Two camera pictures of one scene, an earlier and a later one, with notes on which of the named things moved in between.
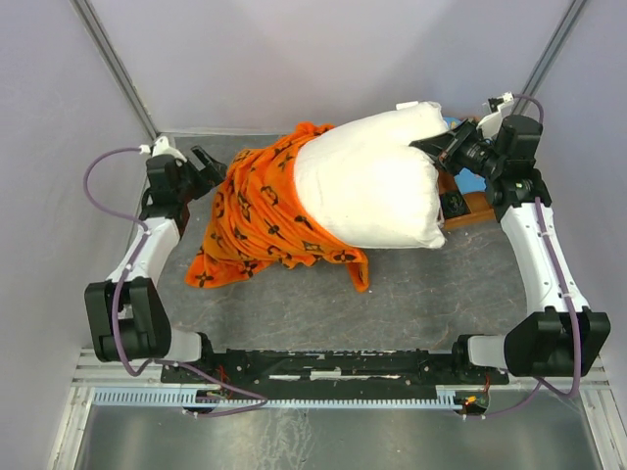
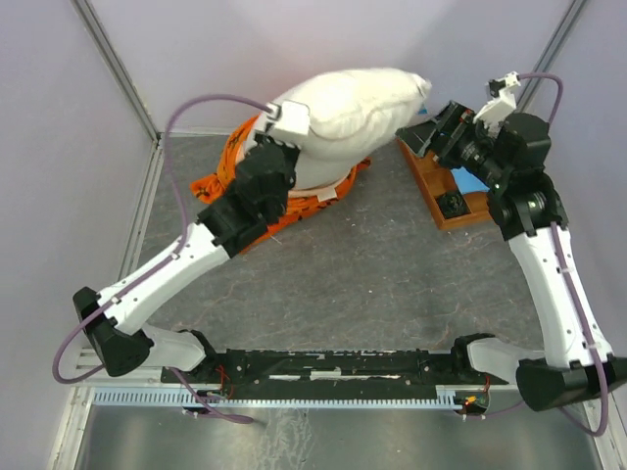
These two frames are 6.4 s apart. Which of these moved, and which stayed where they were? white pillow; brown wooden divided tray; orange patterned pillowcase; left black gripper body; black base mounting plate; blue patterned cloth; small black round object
Moved: orange patterned pillowcase; left black gripper body; white pillow
Stayed: blue patterned cloth; black base mounting plate; brown wooden divided tray; small black round object
